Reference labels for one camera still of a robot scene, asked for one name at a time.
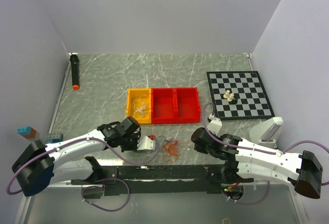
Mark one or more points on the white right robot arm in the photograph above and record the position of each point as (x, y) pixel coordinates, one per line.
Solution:
(244, 160)

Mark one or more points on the cream chess piece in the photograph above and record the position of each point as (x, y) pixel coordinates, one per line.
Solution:
(226, 94)

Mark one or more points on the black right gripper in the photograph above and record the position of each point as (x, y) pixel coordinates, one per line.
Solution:
(199, 149)

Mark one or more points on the blue white block stack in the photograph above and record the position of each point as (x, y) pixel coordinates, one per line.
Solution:
(54, 137)

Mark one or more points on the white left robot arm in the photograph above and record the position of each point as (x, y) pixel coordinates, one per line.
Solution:
(40, 164)

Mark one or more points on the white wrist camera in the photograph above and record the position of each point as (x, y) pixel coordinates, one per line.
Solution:
(145, 143)
(214, 125)

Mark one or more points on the red plastic bin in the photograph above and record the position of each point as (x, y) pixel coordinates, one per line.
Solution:
(163, 106)
(188, 105)

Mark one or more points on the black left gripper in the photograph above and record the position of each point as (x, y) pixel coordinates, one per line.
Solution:
(136, 135)

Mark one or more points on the white plastic stand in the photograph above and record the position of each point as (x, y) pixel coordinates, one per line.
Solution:
(266, 133)

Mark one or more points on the black marker orange cap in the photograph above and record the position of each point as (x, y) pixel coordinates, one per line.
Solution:
(74, 60)

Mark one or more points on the blue orange block tower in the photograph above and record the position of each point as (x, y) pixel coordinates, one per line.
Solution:
(27, 132)

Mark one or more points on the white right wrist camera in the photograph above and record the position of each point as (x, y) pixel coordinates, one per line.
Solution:
(214, 125)

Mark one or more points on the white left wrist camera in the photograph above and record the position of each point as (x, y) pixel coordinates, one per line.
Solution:
(145, 143)

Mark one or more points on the black chess piece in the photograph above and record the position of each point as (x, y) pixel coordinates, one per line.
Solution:
(234, 101)

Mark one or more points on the yellow plastic bin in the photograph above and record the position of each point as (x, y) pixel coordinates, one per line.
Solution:
(139, 104)

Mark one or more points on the black white chessboard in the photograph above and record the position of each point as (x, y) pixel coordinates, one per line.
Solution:
(247, 86)

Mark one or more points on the cream chess pawn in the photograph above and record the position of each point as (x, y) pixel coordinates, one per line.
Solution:
(231, 97)

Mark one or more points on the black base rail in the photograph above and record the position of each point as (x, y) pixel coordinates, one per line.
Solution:
(207, 178)

